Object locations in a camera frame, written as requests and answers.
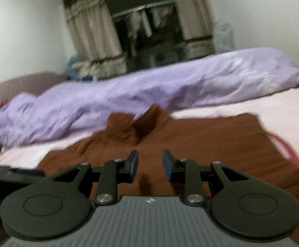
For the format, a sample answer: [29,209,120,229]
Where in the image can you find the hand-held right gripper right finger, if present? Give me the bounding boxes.
[163,149,250,207]

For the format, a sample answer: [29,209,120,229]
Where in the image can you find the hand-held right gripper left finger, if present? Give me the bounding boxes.
[52,150,140,207]

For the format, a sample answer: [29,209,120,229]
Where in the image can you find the brown garment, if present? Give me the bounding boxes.
[42,104,299,247]

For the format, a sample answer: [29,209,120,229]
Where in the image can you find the row of hanging clothes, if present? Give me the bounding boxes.
[125,5,176,55]

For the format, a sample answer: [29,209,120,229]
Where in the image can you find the purple duvet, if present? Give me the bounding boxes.
[0,47,299,147]

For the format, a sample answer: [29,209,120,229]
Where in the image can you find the mauve quilted headboard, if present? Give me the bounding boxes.
[0,72,68,120]

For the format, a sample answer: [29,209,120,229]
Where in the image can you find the dark window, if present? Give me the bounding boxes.
[102,0,189,73]

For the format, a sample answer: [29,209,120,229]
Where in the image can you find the pink printed bed sheet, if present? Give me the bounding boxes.
[0,84,299,175]

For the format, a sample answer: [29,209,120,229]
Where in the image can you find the white covered standing fan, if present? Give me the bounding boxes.
[213,23,236,51]

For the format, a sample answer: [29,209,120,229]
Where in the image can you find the beige curtain with brown trim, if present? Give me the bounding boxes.
[169,0,216,55]
[62,0,128,81]

